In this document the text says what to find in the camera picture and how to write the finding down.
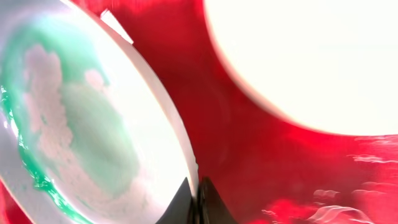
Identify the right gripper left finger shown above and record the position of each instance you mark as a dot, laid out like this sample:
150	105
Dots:
179	210

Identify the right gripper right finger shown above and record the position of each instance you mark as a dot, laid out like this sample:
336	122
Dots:
211	208

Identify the light blue plate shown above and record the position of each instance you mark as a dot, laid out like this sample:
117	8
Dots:
89	134

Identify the red plastic tray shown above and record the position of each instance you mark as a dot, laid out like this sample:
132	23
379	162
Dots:
265	169

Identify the white plate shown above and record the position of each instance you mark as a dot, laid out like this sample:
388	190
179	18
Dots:
325	65

